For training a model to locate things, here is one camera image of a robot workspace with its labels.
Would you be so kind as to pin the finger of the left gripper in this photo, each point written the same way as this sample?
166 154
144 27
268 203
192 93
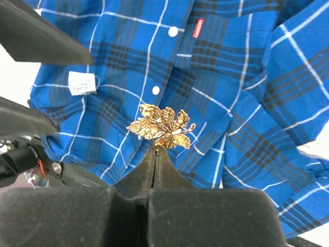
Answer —
18 120
28 37

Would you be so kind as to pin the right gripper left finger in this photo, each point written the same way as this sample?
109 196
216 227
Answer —
81 215

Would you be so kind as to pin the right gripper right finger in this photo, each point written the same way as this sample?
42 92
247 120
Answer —
209 217

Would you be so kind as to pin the small gold pink brooch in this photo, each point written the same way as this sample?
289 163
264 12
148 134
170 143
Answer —
165 128

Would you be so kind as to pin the blue plaid shirt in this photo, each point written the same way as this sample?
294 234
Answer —
251 75

